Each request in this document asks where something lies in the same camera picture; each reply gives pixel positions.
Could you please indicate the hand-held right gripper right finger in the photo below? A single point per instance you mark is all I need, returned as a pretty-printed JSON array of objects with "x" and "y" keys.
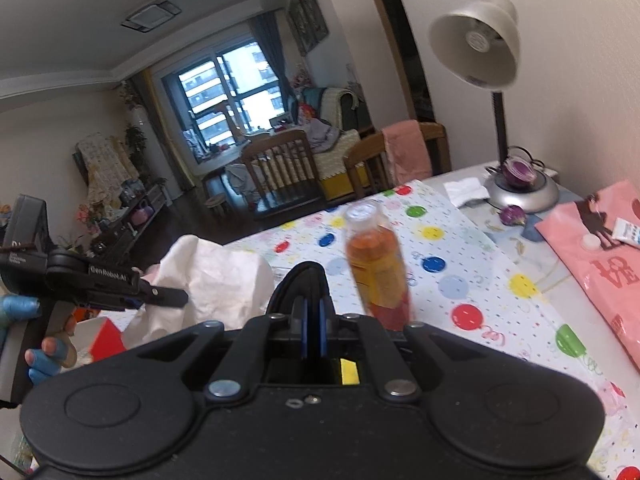
[{"x": 322, "y": 325}]

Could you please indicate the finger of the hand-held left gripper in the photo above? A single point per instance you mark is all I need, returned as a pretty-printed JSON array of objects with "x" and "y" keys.
[{"x": 165, "y": 296}]

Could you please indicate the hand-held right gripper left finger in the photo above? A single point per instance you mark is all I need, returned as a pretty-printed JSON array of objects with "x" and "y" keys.
[{"x": 298, "y": 325}]

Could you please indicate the white fluffy cloth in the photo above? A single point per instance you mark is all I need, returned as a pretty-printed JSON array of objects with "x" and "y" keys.
[{"x": 220, "y": 280}]

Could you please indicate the red white cardboard box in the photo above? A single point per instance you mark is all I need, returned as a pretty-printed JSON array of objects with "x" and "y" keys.
[{"x": 107, "y": 342}]

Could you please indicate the person's left hand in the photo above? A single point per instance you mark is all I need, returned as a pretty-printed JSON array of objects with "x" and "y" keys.
[{"x": 20, "y": 306}]

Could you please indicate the yellow sponge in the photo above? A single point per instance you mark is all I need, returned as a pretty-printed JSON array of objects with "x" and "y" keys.
[{"x": 348, "y": 372}]

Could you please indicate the pink flowers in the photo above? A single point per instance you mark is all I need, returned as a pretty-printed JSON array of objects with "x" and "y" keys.
[{"x": 87, "y": 216}]

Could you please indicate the orange drink bottle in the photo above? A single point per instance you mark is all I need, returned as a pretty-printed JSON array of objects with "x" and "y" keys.
[{"x": 380, "y": 270}]

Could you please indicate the pink kettlebell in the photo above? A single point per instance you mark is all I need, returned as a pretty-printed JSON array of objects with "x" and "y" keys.
[{"x": 141, "y": 215}]

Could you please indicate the low media cabinet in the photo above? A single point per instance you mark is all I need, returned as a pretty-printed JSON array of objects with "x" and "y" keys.
[{"x": 145, "y": 205}]

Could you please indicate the small stool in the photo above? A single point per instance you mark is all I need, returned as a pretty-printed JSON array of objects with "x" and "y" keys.
[{"x": 215, "y": 202}]

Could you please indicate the floral cloth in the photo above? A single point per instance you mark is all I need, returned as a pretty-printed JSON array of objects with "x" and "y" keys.
[{"x": 105, "y": 165}]

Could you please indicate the grey cloth bundle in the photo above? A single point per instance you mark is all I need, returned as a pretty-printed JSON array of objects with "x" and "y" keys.
[{"x": 235, "y": 175}]

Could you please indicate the green potted plant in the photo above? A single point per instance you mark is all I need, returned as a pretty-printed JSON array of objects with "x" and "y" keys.
[{"x": 135, "y": 145}]

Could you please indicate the oval coffee table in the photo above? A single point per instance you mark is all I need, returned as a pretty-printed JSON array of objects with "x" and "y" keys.
[{"x": 225, "y": 152}]

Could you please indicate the grey yellow curtain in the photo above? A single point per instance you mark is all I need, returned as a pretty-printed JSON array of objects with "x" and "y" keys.
[
  {"x": 160, "y": 135},
  {"x": 272, "y": 60}
]

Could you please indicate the wooden chair dark seat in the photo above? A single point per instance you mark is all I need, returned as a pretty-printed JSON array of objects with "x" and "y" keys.
[{"x": 280, "y": 160}]

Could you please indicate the white tower air conditioner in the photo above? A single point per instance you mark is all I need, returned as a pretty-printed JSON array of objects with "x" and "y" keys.
[{"x": 139, "y": 120}]

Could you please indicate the wooden chair with pink towel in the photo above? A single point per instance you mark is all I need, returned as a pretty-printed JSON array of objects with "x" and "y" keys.
[{"x": 365, "y": 160}]

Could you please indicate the cream crochet sofa cover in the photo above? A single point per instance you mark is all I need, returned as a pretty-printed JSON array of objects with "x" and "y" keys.
[{"x": 345, "y": 150}]

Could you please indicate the dried flower bouquet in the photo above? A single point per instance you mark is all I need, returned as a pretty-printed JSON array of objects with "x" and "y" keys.
[{"x": 131, "y": 96}]

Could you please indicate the grey clothing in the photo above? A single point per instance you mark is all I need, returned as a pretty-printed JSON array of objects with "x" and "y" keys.
[{"x": 325, "y": 136}]

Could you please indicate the wooden stand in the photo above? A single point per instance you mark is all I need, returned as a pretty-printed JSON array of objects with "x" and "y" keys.
[{"x": 232, "y": 117}]

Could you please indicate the pink towel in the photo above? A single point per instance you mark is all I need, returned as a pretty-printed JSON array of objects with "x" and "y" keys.
[{"x": 407, "y": 152}]

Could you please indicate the white tissue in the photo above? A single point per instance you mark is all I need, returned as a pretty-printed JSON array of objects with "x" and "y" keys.
[{"x": 465, "y": 190}]

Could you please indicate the red cushion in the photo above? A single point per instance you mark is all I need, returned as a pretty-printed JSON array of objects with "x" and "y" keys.
[{"x": 307, "y": 111}]

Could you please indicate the large window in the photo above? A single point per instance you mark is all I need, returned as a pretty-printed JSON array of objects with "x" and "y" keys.
[{"x": 210, "y": 85}]

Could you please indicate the small purple round object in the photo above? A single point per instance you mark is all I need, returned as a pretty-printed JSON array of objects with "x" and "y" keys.
[{"x": 512, "y": 215}]

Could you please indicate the teal sofa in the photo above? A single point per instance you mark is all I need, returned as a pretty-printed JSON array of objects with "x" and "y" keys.
[{"x": 314, "y": 96}]

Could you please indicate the pink plush toy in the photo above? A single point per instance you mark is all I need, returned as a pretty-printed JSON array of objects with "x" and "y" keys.
[{"x": 300, "y": 78}]

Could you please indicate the large purple round object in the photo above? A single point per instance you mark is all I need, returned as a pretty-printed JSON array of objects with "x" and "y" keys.
[{"x": 517, "y": 170}]

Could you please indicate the square ceiling light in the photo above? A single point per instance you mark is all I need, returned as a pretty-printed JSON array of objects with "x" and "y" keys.
[{"x": 150, "y": 15}]

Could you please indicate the pink plastic bag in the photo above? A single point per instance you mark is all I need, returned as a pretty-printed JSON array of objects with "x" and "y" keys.
[{"x": 590, "y": 280}]

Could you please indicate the white blue tube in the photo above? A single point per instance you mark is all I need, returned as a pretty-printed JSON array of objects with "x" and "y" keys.
[{"x": 627, "y": 232}]

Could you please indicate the white desk lamp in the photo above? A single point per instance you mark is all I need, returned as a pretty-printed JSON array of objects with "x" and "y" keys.
[{"x": 475, "y": 45}]

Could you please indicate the dark framed wall picture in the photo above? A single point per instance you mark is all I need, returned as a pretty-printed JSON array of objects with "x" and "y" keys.
[
  {"x": 315, "y": 5},
  {"x": 302, "y": 17},
  {"x": 296, "y": 35}
]

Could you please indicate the wooden door frame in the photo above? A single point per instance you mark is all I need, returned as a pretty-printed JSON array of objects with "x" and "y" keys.
[{"x": 395, "y": 35}]

